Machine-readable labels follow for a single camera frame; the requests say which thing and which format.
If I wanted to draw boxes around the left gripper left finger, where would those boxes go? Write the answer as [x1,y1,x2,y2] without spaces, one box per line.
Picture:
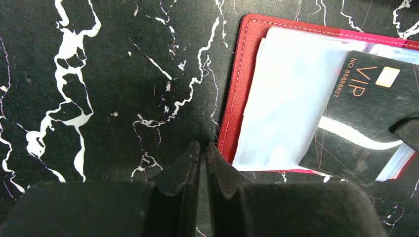
[0,141,200,237]

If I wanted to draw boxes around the red card holder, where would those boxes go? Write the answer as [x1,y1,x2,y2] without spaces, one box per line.
[217,13,419,182]

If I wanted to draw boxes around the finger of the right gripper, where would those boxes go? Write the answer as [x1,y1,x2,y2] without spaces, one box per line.
[389,118,419,153]

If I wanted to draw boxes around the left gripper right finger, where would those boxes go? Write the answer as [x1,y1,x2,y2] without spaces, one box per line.
[206,144,386,237]

